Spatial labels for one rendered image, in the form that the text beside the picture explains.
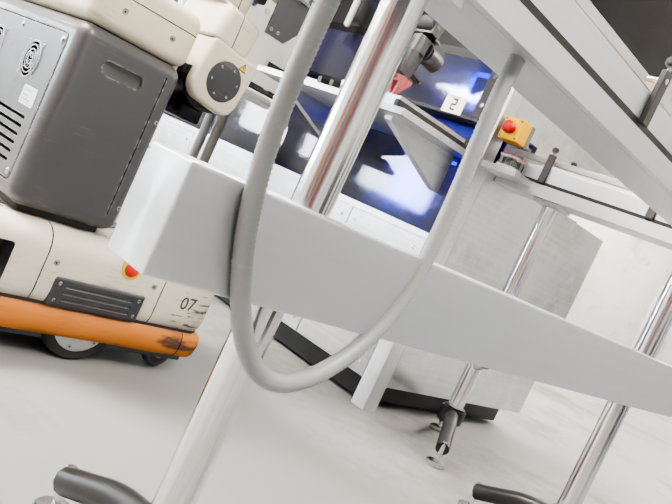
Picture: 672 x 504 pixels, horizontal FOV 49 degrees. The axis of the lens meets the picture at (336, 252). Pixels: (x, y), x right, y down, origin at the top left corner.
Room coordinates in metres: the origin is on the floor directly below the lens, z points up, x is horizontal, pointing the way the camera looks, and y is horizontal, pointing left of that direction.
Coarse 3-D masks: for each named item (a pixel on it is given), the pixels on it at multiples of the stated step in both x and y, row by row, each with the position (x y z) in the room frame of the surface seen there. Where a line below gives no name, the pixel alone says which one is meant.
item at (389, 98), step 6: (390, 96) 2.14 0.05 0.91; (396, 96) 2.12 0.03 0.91; (402, 96) 2.11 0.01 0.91; (390, 102) 2.13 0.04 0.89; (408, 102) 2.13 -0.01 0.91; (414, 108) 2.16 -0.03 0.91; (426, 114) 2.20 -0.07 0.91; (432, 120) 2.22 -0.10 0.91; (444, 126) 2.27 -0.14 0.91; (450, 132) 2.29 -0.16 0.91; (462, 138) 2.34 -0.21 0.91
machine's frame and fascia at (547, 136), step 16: (352, 32) 2.89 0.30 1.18; (448, 48) 2.56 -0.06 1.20; (464, 48) 2.51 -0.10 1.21; (336, 80) 2.87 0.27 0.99; (448, 112) 2.47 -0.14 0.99; (528, 112) 2.42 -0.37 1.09; (544, 128) 2.51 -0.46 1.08; (544, 144) 2.54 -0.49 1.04; (560, 144) 2.61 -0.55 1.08; (576, 144) 2.68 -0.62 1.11; (560, 160) 2.64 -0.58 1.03; (576, 160) 2.72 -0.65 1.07; (592, 160) 2.79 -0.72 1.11; (608, 176) 2.91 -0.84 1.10
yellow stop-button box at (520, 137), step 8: (512, 120) 2.30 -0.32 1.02; (520, 120) 2.28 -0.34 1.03; (520, 128) 2.27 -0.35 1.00; (528, 128) 2.29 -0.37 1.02; (504, 136) 2.30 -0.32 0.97; (512, 136) 2.28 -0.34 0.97; (520, 136) 2.28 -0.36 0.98; (528, 136) 2.31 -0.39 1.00; (512, 144) 2.33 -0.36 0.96; (520, 144) 2.29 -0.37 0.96; (528, 144) 2.32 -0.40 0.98
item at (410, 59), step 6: (408, 48) 2.15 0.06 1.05; (408, 54) 2.14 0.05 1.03; (414, 54) 2.14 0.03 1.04; (402, 60) 2.14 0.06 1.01; (408, 60) 2.14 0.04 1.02; (414, 60) 2.14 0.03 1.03; (420, 60) 2.15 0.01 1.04; (402, 66) 2.11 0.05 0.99; (408, 66) 2.13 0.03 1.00; (414, 66) 2.14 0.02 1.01; (414, 72) 2.16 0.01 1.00; (414, 78) 2.16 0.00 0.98
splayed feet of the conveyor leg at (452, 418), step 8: (440, 408) 2.32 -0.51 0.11; (448, 408) 2.29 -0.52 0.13; (440, 416) 2.30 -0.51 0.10; (448, 416) 2.24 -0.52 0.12; (456, 416) 2.26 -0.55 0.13; (464, 416) 2.31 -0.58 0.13; (432, 424) 2.53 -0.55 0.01; (440, 424) 2.53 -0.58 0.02; (448, 424) 2.19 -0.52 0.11; (456, 424) 2.22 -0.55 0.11; (440, 432) 2.17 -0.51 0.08; (448, 432) 2.15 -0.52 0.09; (440, 440) 2.11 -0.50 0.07; (448, 440) 2.12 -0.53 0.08; (440, 448) 2.10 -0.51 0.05; (448, 448) 2.10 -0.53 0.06; (440, 456) 2.10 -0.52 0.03; (432, 464) 2.08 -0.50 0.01; (440, 464) 2.09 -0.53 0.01
